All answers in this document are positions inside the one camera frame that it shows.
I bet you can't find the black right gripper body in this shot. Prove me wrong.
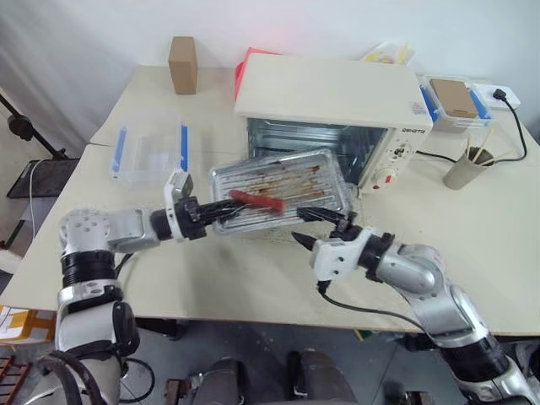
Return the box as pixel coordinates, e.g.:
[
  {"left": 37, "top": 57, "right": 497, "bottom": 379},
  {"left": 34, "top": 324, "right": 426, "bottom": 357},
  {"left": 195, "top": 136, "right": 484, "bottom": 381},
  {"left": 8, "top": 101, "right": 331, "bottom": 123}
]
[{"left": 330, "top": 213, "right": 360, "bottom": 240}]

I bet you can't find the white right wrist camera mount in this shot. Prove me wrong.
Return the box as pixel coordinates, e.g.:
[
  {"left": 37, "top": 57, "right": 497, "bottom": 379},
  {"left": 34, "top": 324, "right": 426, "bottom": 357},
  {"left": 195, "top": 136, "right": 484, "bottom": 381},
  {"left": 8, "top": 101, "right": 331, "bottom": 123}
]
[{"left": 310, "top": 226, "right": 381, "bottom": 283}]

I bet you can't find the glass toaster oven door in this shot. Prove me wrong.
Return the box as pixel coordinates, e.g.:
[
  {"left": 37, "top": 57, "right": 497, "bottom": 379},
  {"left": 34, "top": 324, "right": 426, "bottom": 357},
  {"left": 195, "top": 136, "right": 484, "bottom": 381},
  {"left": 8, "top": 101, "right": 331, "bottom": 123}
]
[{"left": 210, "top": 181, "right": 365, "bottom": 238}]

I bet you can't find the brown cardboard box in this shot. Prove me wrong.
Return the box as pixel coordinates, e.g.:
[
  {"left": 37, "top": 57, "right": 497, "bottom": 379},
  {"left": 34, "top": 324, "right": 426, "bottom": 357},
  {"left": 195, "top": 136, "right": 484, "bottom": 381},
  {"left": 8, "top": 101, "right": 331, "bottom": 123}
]
[{"left": 168, "top": 35, "right": 199, "bottom": 95}]

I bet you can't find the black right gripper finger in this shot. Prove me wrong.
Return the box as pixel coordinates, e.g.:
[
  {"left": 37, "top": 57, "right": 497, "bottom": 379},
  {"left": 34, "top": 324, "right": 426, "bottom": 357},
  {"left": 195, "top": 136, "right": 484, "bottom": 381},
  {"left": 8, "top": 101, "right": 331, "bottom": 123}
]
[
  {"left": 291, "top": 230, "right": 325, "bottom": 254},
  {"left": 296, "top": 206, "right": 349, "bottom": 225}
]

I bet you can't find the cream toaster oven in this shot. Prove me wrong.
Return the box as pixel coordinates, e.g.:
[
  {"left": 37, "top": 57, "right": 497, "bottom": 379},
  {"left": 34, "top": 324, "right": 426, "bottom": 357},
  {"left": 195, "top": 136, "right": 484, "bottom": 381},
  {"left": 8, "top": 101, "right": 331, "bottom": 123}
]
[{"left": 233, "top": 53, "right": 436, "bottom": 196}]

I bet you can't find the white power strip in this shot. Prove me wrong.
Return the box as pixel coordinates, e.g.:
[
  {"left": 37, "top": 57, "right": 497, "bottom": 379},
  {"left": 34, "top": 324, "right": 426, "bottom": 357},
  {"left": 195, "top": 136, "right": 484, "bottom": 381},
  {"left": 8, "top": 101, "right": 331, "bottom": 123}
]
[{"left": 475, "top": 83, "right": 523, "bottom": 112}]

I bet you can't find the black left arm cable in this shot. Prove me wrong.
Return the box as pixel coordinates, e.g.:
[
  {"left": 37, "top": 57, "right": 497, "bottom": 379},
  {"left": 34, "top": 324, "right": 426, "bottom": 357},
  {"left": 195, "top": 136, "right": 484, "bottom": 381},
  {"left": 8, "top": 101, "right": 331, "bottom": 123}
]
[{"left": 36, "top": 349, "right": 107, "bottom": 405}]

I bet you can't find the dark rounded shape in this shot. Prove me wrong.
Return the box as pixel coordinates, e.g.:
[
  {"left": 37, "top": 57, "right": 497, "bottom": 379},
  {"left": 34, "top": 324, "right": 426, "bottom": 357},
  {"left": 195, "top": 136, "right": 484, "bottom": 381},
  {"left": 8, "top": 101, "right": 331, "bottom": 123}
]
[
  {"left": 197, "top": 357, "right": 256, "bottom": 405},
  {"left": 289, "top": 348, "right": 359, "bottom": 405}
]

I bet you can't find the grey cup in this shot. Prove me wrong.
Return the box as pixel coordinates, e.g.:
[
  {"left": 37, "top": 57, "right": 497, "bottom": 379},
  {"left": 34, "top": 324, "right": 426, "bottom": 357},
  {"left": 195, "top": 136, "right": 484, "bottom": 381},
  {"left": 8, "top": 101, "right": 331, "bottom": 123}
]
[{"left": 442, "top": 145, "right": 497, "bottom": 192}]

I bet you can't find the flat brown cardboard packet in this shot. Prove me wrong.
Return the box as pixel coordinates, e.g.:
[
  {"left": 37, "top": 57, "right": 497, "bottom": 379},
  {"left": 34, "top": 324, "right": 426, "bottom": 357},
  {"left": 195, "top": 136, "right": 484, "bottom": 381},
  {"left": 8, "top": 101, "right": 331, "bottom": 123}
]
[{"left": 430, "top": 78, "right": 480, "bottom": 120}]

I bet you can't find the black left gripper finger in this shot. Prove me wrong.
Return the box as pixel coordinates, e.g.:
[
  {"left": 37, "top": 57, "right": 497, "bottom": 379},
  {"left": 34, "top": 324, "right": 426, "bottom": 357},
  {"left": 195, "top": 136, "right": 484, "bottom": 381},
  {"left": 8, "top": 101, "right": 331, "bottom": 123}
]
[
  {"left": 202, "top": 199, "right": 249, "bottom": 215},
  {"left": 204, "top": 208, "right": 240, "bottom": 225}
]

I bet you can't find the silver ribbed baking tray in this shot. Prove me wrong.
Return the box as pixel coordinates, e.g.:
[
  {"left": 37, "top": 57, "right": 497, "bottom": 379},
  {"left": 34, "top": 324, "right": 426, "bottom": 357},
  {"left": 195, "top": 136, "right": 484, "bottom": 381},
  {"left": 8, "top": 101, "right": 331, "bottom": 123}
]
[{"left": 208, "top": 147, "right": 354, "bottom": 235}]

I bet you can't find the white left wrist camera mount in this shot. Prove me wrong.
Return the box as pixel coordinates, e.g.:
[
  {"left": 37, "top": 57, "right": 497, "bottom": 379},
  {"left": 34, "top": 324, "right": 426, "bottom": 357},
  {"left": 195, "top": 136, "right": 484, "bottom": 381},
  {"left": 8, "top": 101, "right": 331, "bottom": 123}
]
[{"left": 162, "top": 170, "right": 196, "bottom": 242}]

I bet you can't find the black tripod stand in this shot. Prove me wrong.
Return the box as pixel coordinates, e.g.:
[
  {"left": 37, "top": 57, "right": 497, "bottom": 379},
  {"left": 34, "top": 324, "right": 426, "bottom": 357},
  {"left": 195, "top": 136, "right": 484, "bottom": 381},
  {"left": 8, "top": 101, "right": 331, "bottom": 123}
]
[{"left": 0, "top": 91, "right": 82, "bottom": 161}]

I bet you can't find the black oven power cable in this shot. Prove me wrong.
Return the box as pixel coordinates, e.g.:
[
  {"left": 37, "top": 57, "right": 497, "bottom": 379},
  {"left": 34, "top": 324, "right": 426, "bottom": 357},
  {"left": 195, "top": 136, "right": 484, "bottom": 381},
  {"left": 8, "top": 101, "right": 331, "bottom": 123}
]
[{"left": 416, "top": 95, "right": 529, "bottom": 164}]

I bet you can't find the wooden chopstick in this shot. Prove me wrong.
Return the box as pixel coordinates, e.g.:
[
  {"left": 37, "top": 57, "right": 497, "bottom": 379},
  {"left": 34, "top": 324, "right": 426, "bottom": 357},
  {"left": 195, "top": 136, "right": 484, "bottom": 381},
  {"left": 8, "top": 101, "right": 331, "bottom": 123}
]
[
  {"left": 472, "top": 127, "right": 495, "bottom": 164},
  {"left": 480, "top": 150, "right": 515, "bottom": 167}
]

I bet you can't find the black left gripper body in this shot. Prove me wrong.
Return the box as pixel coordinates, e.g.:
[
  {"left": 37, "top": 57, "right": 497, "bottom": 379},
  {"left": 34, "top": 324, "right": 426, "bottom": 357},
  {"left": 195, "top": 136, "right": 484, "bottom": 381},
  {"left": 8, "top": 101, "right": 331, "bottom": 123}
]
[{"left": 175, "top": 197, "right": 211, "bottom": 241}]

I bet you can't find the red slatted crate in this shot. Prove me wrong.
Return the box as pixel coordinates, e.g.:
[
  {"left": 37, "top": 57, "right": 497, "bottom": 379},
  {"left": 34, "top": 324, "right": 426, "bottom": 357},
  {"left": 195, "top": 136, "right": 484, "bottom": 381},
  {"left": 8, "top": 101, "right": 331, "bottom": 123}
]
[{"left": 0, "top": 353, "right": 32, "bottom": 394}]

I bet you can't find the red sausage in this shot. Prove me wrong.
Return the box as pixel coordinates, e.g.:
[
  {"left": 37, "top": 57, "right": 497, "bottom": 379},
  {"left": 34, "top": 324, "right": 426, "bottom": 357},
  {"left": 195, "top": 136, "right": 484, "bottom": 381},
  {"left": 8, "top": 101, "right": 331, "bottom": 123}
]
[{"left": 229, "top": 189, "right": 287, "bottom": 211}]

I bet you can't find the yellow and white carton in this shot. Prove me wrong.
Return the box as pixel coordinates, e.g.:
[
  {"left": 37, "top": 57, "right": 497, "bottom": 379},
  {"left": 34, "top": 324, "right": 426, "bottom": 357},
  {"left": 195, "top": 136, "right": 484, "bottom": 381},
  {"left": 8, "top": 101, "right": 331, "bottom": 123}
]
[{"left": 0, "top": 303, "right": 57, "bottom": 346}]

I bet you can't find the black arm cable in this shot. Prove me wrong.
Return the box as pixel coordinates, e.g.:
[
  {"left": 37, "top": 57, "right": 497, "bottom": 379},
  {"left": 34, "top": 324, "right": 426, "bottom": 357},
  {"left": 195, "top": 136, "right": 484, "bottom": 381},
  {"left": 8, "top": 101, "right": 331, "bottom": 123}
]
[
  {"left": 36, "top": 349, "right": 107, "bottom": 405},
  {"left": 316, "top": 279, "right": 425, "bottom": 332}
]

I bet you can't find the black mesh tray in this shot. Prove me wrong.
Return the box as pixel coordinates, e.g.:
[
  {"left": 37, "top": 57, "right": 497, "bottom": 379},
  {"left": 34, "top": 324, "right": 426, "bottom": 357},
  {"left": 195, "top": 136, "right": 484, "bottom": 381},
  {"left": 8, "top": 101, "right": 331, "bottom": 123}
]
[{"left": 5, "top": 158, "right": 82, "bottom": 200}]

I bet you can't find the red plastic board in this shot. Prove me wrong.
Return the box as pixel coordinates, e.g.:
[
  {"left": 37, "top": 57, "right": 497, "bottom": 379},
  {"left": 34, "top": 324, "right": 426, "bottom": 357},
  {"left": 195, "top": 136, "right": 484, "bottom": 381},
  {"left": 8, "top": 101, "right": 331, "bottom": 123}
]
[{"left": 234, "top": 46, "right": 283, "bottom": 101}]

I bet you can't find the thin white cable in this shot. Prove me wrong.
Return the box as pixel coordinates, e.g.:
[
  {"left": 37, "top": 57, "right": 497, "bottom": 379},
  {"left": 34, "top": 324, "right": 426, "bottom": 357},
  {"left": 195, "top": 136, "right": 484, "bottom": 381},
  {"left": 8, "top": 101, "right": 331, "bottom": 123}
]
[{"left": 27, "top": 161, "right": 45, "bottom": 225}]

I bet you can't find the clear bag with yellow items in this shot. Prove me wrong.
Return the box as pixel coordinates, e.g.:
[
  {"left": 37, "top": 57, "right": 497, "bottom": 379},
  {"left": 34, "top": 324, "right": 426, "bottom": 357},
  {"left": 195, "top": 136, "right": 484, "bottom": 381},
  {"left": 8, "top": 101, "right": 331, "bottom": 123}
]
[{"left": 359, "top": 40, "right": 419, "bottom": 68}]

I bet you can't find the clear blue-clip container with lid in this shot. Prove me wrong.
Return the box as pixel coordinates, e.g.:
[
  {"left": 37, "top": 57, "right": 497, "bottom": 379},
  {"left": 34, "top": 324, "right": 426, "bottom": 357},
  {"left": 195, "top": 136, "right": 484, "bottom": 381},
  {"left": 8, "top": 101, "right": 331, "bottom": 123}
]
[{"left": 418, "top": 74, "right": 495, "bottom": 132}]

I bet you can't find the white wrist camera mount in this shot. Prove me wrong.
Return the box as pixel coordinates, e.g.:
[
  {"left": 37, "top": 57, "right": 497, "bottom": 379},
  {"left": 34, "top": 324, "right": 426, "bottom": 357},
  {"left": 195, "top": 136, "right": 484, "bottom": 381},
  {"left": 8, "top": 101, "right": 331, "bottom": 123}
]
[
  {"left": 162, "top": 170, "right": 196, "bottom": 242},
  {"left": 310, "top": 226, "right": 381, "bottom": 283}
]

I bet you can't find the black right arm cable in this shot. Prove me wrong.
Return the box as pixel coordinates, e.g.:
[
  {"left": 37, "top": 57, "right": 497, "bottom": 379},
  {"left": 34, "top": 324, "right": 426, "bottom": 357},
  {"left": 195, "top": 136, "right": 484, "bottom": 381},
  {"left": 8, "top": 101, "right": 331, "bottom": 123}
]
[{"left": 316, "top": 279, "right": 425, "bottom": 332}]

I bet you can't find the empty clear blue-clip container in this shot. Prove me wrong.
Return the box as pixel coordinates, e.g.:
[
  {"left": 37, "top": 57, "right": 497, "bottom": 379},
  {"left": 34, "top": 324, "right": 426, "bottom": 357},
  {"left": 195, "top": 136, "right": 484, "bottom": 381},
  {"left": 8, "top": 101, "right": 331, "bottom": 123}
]
[{"left": 110, "top": 111, "right": 192, "bottom": 187}]

